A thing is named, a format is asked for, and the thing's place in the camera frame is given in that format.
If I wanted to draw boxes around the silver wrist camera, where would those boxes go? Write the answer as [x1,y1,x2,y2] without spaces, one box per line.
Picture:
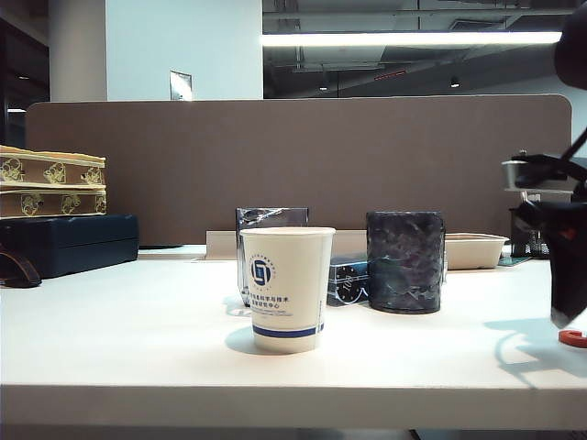
[501,159,528,192]

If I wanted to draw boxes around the dark blue hard case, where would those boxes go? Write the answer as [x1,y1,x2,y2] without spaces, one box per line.
[0,213,140,281]

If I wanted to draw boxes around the long ceiling light strip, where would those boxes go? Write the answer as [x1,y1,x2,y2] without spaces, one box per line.
[260,30,564,47]

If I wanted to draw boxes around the beige oval tray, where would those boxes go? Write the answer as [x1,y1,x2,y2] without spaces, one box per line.
[443,232,511,271]

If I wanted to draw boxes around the brown box yellow bear pattern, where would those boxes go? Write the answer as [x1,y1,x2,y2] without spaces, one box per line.
[0,185,109,220]
[0,144,107,189]

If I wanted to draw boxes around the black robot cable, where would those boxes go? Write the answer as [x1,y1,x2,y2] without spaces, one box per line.
[559,132,587,164]

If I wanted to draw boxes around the black mesh pen holder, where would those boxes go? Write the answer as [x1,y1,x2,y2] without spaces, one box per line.
[509,205,552,259]

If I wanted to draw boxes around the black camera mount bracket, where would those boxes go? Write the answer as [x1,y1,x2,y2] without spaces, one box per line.
[511,153,587,203]

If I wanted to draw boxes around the small dark blue box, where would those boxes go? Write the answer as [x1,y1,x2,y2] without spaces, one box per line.
[326,256,371,307]

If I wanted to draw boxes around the brown leather strap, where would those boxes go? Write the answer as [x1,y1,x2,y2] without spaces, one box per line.
[0,249,43,290]

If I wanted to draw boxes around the brown desk divider panel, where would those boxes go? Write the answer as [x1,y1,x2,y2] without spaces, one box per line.
[25,93,574,251]

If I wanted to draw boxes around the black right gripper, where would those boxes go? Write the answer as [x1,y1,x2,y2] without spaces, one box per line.
[517,201,587,329]

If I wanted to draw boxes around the white paper cup blue logo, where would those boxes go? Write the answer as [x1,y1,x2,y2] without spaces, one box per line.
[239,226,337,355]

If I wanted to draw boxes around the small wall sign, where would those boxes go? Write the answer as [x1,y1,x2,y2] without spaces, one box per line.
[169,70,194,102]

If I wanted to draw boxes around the dark marbled mug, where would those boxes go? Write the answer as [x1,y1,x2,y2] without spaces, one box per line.
[365,210,449,315]

